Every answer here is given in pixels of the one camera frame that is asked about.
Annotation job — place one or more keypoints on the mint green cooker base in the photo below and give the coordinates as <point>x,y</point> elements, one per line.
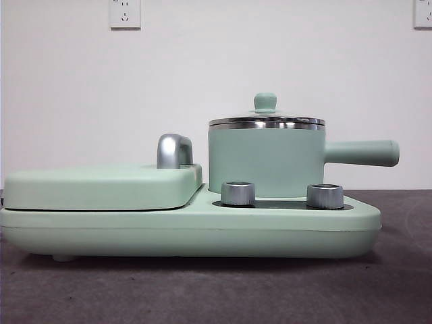
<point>135,233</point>

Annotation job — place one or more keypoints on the silver control knob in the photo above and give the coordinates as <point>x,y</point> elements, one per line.
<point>324,196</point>
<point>238,194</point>

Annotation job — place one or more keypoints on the glass lid with green knob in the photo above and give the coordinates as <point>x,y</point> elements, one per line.
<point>265,101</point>

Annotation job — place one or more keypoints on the mint green griddle cover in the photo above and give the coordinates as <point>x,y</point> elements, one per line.
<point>101,187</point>

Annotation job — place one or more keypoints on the black control panel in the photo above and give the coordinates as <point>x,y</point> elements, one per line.
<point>280,204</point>

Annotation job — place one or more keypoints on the white wall socket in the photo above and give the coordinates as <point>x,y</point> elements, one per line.
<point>423,13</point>
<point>125,15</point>

